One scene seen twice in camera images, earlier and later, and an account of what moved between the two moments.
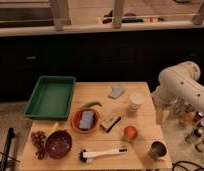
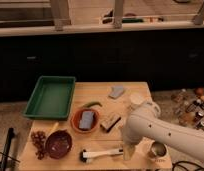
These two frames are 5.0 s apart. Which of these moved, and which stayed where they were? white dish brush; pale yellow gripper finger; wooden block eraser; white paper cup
Moved: pale yellow gripper finger
Stayed: wooden block eraser; white paper cup; white dish brush
